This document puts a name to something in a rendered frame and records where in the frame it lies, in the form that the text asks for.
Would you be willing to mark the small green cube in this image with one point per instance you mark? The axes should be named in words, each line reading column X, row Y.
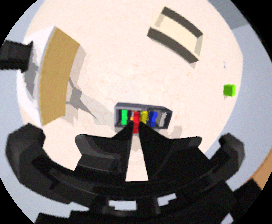
column 229, row 89

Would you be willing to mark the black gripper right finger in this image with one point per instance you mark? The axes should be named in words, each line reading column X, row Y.
column 157, row 149

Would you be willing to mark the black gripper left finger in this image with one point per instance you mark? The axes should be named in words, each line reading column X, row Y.
column 116, row 147

